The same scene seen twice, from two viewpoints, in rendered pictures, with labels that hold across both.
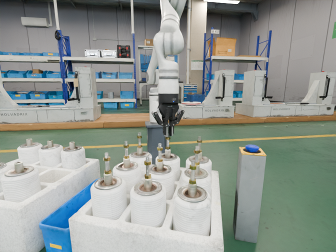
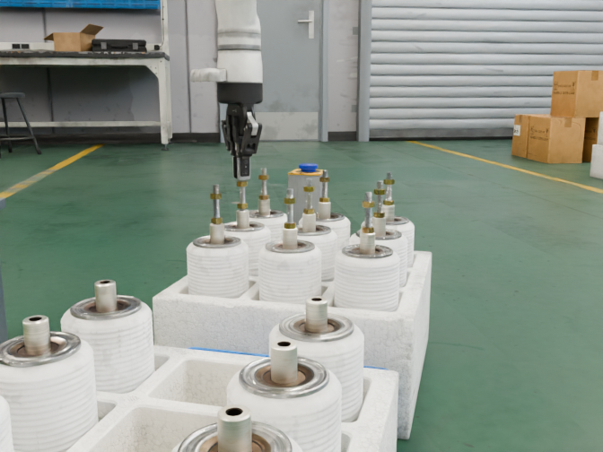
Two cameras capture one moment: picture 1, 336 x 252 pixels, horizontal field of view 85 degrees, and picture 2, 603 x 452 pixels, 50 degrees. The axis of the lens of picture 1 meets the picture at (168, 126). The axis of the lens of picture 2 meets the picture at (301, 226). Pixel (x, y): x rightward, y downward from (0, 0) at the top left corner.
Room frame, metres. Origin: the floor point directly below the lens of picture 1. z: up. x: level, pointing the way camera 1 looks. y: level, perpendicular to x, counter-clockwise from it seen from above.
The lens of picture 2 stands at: (0.55, 1.09, 0.49)
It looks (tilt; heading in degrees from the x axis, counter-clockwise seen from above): 12 degrees down; 271
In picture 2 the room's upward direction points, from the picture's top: straight up
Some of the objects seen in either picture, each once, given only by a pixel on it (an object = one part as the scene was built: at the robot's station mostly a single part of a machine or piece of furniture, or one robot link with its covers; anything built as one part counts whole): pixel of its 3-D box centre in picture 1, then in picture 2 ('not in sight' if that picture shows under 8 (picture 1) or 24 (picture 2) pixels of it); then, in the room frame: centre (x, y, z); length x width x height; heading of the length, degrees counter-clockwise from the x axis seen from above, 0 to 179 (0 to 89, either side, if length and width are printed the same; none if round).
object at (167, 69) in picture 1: (166, 56); (237, 0); (0.68, 0.01, 0.62); 0.09 x 0.07 x 0.15; 86
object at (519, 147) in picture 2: not in sight; (538, 135); (-1.06, -3.69, 0.15); 0.30 x 0.24 x 0.30; 8
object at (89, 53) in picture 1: (94, 55); not in sight; (5.21, 1.98, 1.42); 0.43 x 0.37 x 0.19; 7
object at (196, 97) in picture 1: (195, 100); not in sight; (5.35, -0.79, 0.18); 0.50 x 0.41 x 0.37; 14
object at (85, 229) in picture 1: (160, 213); (309, 321); (0.56, 0.03, 0.09); 0.39 x 0.39 x 0.18; 77
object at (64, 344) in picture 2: (50, 146); (38, 349); (0.81, 0.54, 0.25); 0.08 x 0.08 x 0.01
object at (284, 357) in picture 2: not in sight; (284, 362); (0.58, 0.59, 0.26); 0.02 x 0.02 x 0.03
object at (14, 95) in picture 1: (23, 95); not in sight; (4.92, 3.83, 0.36); 0.50 x 0.38 x 0.21; 10
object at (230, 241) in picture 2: (139, 154); (217, 242); (0.71, 0.11, 0.25); 0.08 x 0.08 x 0.01
